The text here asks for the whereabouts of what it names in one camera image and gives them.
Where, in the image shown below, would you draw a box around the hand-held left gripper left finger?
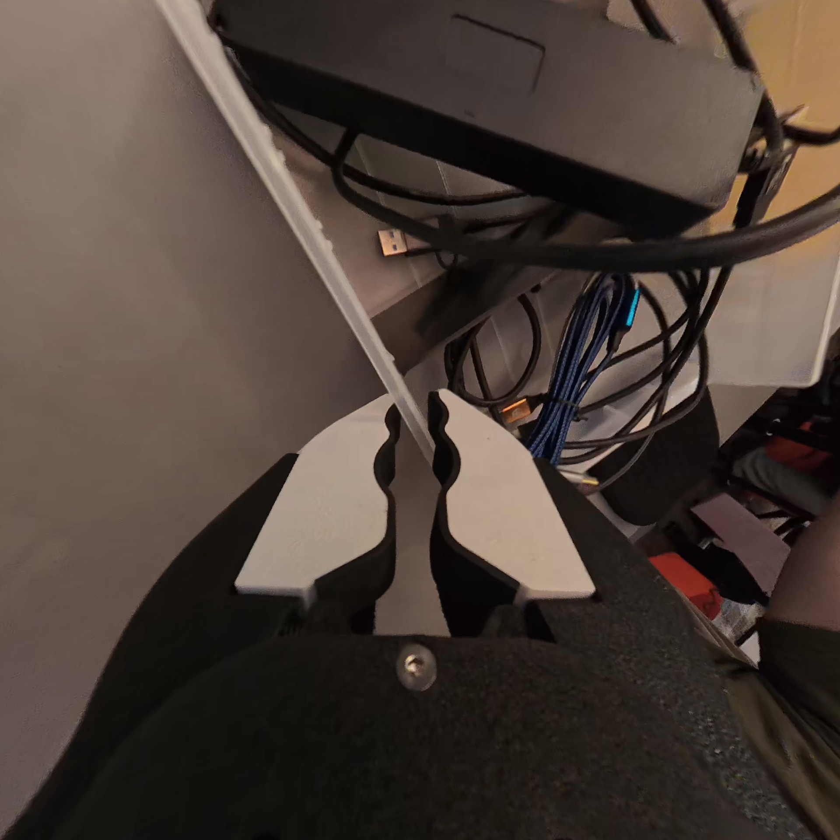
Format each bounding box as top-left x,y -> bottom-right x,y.
234,394 -> 400,603

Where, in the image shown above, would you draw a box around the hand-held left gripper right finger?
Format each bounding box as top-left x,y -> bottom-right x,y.
428,388 -> 598,606

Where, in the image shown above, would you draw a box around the clear plastic bin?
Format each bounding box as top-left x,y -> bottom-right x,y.
154,0 -> 840,526

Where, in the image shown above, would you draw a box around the short black usb hub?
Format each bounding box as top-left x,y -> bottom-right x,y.
211,0 -> 769,232

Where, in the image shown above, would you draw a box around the black mesh wrist pad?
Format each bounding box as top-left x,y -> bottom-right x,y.
594,387 -> 721,527

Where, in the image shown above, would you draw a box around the red box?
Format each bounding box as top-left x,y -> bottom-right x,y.
648,551 -> 723,618

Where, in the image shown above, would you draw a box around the person's olive pants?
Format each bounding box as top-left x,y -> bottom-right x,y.
722,617 -> 840,840

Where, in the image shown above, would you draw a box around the gold plug usb cable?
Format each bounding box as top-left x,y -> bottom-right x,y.
497,395 -> 551,431

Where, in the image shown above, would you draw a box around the blue braided usb cable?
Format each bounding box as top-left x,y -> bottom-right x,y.
528,274 -> 643,460

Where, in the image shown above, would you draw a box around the silver plug usb cable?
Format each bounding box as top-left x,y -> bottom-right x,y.
377,227 -> 460,263

